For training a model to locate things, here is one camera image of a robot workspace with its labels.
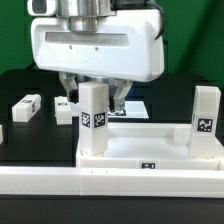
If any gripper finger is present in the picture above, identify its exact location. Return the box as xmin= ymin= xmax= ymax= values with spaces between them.
xmin=59 ymin=72 xmax=78 ymax=102
xmin=109 ymin=79 xmax=133 ymax=112

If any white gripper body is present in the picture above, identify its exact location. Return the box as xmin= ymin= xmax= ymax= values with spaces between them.
xmin=31 ymin=9 xmax=164 ymax=82

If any white desk tabletop tray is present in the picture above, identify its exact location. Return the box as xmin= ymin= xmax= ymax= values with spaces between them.
xmin=76 ymin=123 xmax=224 ymax=171

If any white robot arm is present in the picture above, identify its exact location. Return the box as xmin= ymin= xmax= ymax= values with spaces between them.
xmin=27 ymin=0 xmax=165 ymax=111

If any white sheet with fiducial tags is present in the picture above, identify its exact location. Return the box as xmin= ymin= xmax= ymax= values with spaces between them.
xmin=108 ymin=101 xmax=149 ymax=119

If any white block at left edge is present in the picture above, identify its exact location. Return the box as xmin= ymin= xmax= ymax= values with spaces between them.
xmin=0 ymin=125 xmax=3 ymax=145

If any white front fence rail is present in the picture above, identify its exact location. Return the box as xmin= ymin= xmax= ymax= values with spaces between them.
xmin=0 ymin=166 xmax=224 ymax=198

